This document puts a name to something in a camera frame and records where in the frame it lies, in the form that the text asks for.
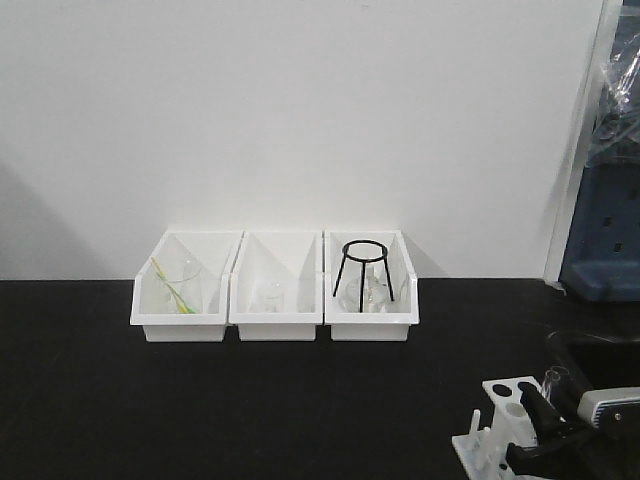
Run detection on clear beaker with yellow stick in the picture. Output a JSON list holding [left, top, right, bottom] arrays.
[[151, 257, 203, 314]]

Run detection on white left storage bin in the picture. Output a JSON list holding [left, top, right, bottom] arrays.
[[130, 230, 243, 342]]

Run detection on clear glass test tube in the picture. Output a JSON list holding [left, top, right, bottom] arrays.
[[542, 365, 569, 403]]

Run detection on white test tube rack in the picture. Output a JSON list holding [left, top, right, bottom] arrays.
[[451, 376, 544, 479]]

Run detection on white middle storage bin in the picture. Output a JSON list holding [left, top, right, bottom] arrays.
[[229, 231, 324, 341]]

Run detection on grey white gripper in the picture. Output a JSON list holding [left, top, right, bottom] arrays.
[[505, 375, 639, 479]]

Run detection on small clear glass beaker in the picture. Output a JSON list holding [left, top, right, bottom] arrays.
[[257, 281, 286, 313]]

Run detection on clear plastic bag of pegs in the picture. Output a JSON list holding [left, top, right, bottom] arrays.
[[586, 1, 639, 167]]

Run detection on black lab sink basin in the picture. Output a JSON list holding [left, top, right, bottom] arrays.
[[546, 331, 639, 395]]

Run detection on white right storage bin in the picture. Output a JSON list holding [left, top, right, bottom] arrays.
[[324, 230, 419, 341]]

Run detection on clear glass flask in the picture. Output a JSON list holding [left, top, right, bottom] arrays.
[[340, 277, 390, 313]]

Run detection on grey pegboard drying rack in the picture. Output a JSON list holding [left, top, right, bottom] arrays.
[[558, 0, 640, 303]]

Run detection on white storage bin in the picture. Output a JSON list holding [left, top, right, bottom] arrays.
[[324, 230, 419, 341], [229, 231, 324, 341], [130, 230, 243, 342]]

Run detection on black wire tripod stand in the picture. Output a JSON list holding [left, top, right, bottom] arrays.
[[332, 238, 395, 313]]

